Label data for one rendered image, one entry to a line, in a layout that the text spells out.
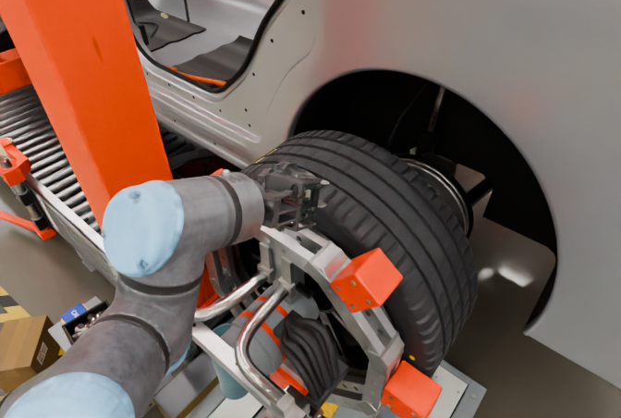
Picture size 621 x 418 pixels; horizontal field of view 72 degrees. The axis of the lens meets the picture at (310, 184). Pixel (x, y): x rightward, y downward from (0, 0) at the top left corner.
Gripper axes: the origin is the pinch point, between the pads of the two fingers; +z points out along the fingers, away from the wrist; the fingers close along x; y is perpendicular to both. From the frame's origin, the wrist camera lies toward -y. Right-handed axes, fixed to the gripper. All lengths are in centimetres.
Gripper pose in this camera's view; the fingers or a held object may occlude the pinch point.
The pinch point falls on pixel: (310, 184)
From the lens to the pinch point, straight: 74.0
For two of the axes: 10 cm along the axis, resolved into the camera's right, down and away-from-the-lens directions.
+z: 5.4, -1.1, 8.3
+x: 1.3, -9.7, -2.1
